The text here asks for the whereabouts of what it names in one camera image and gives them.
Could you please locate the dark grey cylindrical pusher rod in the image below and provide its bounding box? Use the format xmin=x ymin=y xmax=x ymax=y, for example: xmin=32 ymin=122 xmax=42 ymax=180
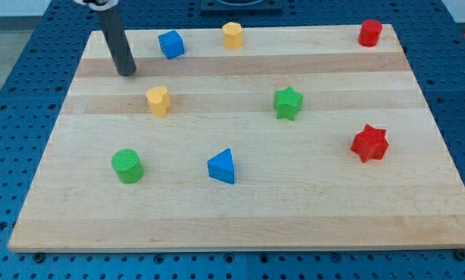
xmin=95 ymin=5 xmax=136 ymax=76

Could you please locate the white rod holder collar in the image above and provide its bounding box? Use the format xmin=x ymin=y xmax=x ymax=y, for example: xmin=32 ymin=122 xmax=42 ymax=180
xmin=73 ymin=0 xmax=119 ymax=10

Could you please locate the blue cube block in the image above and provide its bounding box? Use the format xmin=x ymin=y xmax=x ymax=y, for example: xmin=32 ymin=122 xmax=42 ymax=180
xmin=158 ymin=30 xmax=185 ymax=59

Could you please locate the yellow hexagon block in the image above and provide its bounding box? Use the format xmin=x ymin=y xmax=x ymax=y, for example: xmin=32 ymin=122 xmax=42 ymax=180
xmin=222 ymin=22 xmax=243 ymax=50

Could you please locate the yellow heart block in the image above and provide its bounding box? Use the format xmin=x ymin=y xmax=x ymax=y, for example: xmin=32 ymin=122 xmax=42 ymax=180
xmin=145 ymin=86 xmax=171 ymax=117

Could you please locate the green cylinder block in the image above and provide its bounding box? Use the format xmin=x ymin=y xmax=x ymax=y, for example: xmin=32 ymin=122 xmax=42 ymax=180
xmin=111 ymin=149 xmax=144 ymax=184

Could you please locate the blue triangle block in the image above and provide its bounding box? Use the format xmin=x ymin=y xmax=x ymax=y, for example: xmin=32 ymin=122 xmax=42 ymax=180
xmin=207 ymin=149 xmax=235 ymax=184

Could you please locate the green star block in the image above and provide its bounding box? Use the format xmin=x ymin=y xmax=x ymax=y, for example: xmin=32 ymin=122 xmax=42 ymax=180
xmin=274 ymin=86 xmax=303 ymax=121

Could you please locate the light wooden board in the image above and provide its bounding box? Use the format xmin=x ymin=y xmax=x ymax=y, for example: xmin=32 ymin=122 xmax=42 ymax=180
xmin=8 ymin=24 xmax=465 ymax=253

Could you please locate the red cylinder block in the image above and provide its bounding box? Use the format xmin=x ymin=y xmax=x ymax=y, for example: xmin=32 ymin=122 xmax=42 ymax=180
xmin=358 ymin=19 xmax=383 ymax=47

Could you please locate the red star block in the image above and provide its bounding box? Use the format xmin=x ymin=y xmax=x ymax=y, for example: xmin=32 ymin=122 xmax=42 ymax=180
xmin=351 ymin=124 xmax=389 ymax=163

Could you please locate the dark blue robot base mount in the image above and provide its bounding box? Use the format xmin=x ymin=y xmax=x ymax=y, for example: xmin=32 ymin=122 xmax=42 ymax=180
xmin=199 ymin=0 xmax=283 ymax=16

